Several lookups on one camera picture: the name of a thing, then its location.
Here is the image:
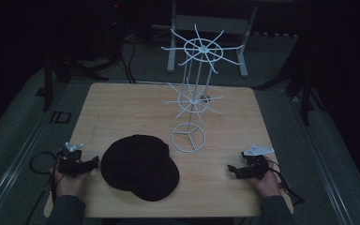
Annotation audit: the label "white wire display rack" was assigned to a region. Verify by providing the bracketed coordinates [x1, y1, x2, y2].
[160, 23, 245, 154]

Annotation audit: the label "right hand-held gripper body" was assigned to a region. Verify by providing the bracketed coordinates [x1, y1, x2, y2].
[241, 143, 276, 180]

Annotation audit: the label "black floor cables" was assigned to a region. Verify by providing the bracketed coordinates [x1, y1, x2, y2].
[117, 38, 138, 85]

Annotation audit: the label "person's left hand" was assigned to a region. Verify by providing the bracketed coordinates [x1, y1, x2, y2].
[52, 168, 90, 199]

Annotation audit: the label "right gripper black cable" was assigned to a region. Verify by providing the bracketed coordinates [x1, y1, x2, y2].
[265, 158, 306, 206]

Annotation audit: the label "black cap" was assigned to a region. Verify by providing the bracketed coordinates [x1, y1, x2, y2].
[99, 134, 181, 203]

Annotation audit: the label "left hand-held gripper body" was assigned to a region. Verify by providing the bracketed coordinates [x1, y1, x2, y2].
[57, 142, 91, 179]

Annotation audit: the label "black tripod stand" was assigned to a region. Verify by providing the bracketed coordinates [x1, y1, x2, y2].
[41, 51, 111, 113]
[252, 59, 326, 127]

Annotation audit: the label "person's right hand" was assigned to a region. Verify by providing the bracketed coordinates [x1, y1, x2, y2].
[251, 161, 283, 199]

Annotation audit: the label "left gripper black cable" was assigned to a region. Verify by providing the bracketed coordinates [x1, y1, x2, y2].
[24, 151, 64, 225]

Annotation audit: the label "grey metal frame stand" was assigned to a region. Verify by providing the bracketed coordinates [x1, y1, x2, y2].
[166, 0, 259, 79]

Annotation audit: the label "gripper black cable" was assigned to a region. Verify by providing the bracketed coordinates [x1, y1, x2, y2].
[24, 151, 64, 225]
[265, 158, 306, 206]

